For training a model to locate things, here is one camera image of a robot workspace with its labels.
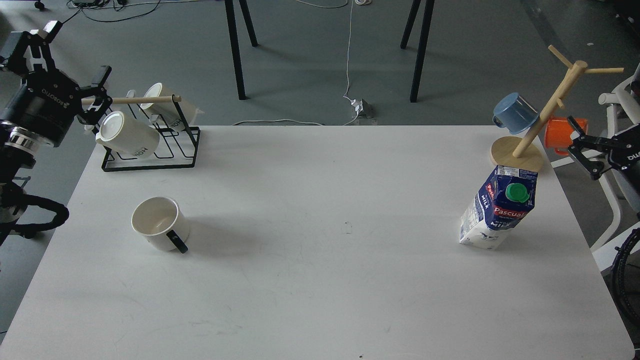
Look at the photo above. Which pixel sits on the wooden mug tree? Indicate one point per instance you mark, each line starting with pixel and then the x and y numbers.
pixel 520 152

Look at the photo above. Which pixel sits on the white power adapter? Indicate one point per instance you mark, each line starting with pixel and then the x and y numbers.
pixel 362 108

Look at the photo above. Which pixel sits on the orange cup on tree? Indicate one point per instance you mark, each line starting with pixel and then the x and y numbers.
pixel 557 135

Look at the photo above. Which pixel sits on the black table leg left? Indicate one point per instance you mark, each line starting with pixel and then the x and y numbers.
pixel 236 56

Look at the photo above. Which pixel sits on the white mug black handle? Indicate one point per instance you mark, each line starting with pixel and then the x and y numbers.
pixel 162 223

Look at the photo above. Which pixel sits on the black table leg right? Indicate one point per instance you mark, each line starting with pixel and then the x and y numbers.
pixel 428 13

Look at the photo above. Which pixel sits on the white office chair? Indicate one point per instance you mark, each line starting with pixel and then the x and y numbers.
pixel 618 106

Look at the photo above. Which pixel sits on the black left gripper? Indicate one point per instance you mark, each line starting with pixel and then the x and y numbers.
pixel 47 104

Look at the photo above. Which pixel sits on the black table leg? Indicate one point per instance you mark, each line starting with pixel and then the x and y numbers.
pixel 236 56
pixel 428 13

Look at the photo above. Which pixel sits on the white mug on rack back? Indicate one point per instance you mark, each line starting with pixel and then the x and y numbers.
pixel 170 115

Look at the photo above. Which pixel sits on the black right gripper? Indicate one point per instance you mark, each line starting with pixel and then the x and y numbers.
pixel 624 158

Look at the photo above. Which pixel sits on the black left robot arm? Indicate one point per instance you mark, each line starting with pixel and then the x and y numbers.
pixel 26 214

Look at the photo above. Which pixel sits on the white mug on rack front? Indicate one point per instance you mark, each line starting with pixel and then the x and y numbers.
pixel 127 136

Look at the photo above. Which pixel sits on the black wire mug rack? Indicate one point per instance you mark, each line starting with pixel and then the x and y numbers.
pixel 176 149

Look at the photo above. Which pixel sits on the blue cup on tree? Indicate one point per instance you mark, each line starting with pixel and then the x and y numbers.
pixel 514 113

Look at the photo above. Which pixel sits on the blue milk carton green cap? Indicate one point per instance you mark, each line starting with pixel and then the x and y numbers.
pixel 505 198

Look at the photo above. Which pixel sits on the white mug on rack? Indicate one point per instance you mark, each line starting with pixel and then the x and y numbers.
pixel 127 136
pixel 170 115

